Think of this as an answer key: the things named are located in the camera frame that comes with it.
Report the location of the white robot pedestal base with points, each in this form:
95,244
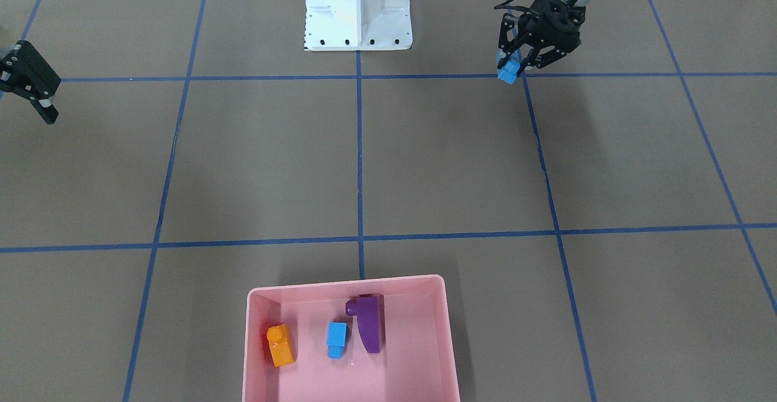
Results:
357,25

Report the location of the purple curved toy block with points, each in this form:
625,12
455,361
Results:
367,310

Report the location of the pink plastic box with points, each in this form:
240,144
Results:
417,362

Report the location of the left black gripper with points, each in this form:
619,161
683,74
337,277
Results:
562,12

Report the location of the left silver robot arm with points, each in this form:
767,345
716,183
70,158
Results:
537,33

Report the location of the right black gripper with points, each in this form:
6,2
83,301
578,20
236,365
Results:
31,69

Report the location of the orange toy block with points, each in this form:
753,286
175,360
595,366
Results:
280,345

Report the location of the small blue toy block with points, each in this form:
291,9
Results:
337,336

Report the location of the long blue toy block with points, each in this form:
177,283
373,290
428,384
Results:
511,70

